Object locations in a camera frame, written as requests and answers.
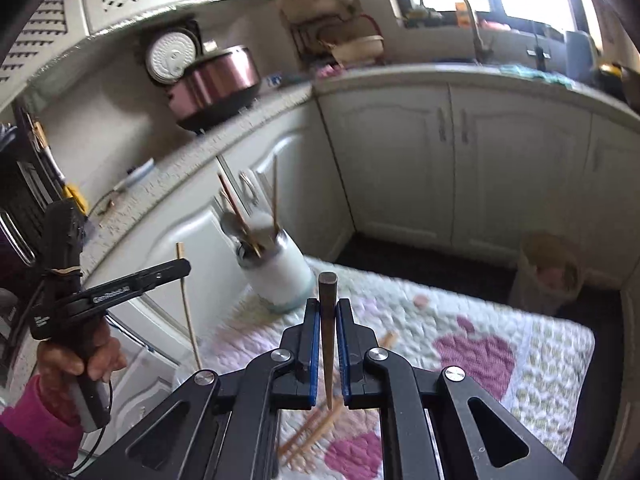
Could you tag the white insulated cup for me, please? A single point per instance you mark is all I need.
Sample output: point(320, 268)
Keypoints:
point(285, 275)

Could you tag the person's left forearm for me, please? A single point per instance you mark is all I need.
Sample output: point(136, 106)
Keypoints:
point(35, 425)

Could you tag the white pen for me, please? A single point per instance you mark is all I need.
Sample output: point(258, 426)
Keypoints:
point(135, 174)

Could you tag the pink rice cooker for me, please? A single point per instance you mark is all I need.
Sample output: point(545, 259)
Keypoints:
point(220, 80)

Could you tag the metal kitchen faucet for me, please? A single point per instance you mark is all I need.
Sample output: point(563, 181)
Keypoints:
point(475, 25)

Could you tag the orange bottle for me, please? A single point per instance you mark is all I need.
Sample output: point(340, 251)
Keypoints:
point(460, 14)

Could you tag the yellow and black tool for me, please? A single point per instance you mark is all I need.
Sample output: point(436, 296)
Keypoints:
point(73, 197)

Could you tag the pale blue kettle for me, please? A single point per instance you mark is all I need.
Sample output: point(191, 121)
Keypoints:
point(580, 55)

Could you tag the speckled kitchen countertop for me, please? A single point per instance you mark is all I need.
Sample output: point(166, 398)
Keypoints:
point(200, 155)

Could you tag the wicker waste basket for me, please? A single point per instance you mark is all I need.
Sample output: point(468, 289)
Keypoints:
point(545, 275)

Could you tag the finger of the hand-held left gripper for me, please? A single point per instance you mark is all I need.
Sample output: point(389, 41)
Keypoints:
point(140, 282)

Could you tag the dark wooden chopstick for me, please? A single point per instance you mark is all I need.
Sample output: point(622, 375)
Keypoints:
point(327, 310)

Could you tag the pink cloth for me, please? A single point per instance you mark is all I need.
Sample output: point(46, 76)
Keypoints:
point(327, 71)

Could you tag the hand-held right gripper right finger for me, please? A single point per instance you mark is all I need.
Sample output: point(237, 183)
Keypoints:
point(340, 350)

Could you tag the green cloth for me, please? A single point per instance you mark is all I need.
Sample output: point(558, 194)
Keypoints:
point(535, 75)

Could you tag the person's left hand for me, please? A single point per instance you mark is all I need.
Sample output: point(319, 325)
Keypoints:
point(55, 362)

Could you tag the row of white cabinet doors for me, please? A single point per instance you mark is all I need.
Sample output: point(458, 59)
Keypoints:
point(390, 160)

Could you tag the quilted patchwork blanket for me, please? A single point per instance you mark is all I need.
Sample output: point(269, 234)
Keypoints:
point(550, 360)

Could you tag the small black tap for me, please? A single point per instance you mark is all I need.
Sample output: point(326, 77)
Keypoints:
point(539, 45)

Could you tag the patterned wooden chopstick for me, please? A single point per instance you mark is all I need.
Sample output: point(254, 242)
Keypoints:
point(232, 200)

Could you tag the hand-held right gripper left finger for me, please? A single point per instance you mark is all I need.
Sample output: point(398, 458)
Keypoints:
point(315, 350)

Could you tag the black countertop appliance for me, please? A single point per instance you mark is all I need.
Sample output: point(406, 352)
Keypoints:
point(25, 200)

